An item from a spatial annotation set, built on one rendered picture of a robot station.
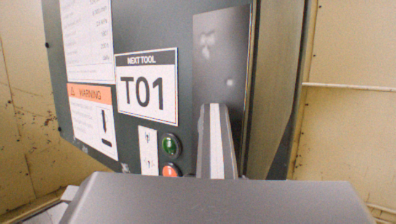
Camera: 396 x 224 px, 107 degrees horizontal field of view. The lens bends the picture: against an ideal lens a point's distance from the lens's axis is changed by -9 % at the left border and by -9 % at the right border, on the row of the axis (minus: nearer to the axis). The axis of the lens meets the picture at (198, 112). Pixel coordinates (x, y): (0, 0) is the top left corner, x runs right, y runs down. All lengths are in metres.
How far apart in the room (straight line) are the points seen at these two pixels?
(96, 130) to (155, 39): 0.18
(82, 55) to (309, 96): 1.09
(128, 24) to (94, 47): 0.08
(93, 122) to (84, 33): 0.13
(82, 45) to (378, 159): 1.32
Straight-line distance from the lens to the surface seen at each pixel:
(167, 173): 0.18
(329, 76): 1.15
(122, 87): 0.21
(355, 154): 1.25
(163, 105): 0.16
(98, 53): 0.26
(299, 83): 0.79
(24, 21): 1.41
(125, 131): 0.23
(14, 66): 1.37
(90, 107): 0.30
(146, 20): 0.18
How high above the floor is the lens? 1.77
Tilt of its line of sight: 13 degrees down
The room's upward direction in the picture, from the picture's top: 1 degrees clockwise
